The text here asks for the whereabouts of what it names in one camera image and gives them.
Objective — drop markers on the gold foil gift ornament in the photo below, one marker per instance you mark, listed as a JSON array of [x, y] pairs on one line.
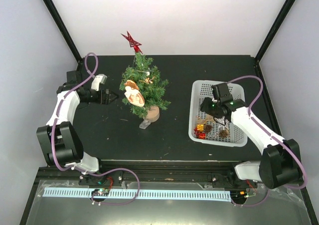
[[199, 128]]

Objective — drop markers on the black right rear frame post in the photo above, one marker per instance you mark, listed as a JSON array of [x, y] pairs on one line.
[[285, 9]]

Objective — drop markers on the burlap bow ornament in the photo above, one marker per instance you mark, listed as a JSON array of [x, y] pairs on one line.
[[207, 119]]

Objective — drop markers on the white perforated plastic basket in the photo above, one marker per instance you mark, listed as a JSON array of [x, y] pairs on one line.
[[200, 90]]

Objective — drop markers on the wooden santa ornament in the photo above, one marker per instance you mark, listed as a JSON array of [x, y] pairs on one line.
[[133, 94]]

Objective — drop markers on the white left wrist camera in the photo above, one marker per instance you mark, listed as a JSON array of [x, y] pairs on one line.
[[98, 80]]

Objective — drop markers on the black left rear frame post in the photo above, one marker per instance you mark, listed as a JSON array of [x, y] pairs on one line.
[[62, 28]]

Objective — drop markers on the clear battery box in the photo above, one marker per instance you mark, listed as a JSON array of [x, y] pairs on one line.
[[144, 124]]

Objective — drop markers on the white slotted cable duct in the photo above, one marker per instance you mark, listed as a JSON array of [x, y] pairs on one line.
[[185, 195]]

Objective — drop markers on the pine cone ornament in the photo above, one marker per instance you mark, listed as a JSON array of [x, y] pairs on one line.
[[223, 133]]

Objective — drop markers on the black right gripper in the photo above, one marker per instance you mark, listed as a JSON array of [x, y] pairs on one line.
[[204, 107]]

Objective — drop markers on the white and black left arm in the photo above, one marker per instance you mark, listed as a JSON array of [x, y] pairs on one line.
[[58, 139]]

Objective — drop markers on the small green christmas tree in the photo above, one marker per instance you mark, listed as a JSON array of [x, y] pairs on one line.
[[152, 93]]

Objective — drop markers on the silver star ornament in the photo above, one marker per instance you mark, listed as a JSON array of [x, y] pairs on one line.
[[223, 123]]

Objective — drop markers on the black aluminium frame rail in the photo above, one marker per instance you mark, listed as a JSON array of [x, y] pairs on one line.
[[217, 174]]

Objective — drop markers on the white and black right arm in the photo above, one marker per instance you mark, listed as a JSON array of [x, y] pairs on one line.
[[280, 162]]

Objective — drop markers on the black frame post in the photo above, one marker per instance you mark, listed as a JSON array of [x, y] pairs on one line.
[[62, 28], [285, 9]]

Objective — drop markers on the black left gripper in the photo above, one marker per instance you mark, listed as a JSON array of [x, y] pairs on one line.
[[106, 97]]

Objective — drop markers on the red foil gift ornament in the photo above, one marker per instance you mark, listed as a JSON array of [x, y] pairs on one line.
[[200, 135]]

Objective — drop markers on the red star tree topper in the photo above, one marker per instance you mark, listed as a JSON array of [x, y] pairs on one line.
[[133, 43]]

